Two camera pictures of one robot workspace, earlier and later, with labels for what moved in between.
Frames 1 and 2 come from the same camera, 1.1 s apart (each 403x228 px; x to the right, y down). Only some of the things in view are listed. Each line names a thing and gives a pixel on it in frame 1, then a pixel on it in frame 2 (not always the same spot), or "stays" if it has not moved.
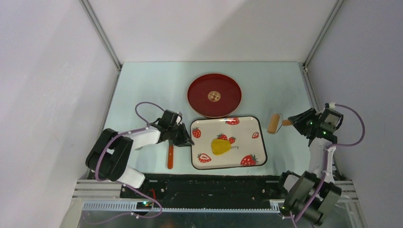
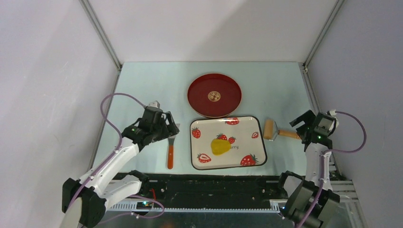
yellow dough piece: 220,147 stays
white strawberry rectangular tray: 243,133 stays
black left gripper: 184,139 to 171,129
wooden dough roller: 276,122 to 271,131
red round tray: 214,95 stays
